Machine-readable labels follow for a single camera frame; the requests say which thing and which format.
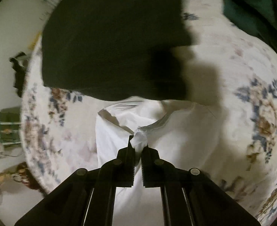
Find green wire rack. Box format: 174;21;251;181
0;106;21;145

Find white t-shirt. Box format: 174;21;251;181
95;100;228;225

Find floral bed cover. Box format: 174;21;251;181
20;0;277;225

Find folded black garment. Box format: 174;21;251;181
42;0;192;101

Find black clothes pile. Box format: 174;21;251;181
9;52;30;97

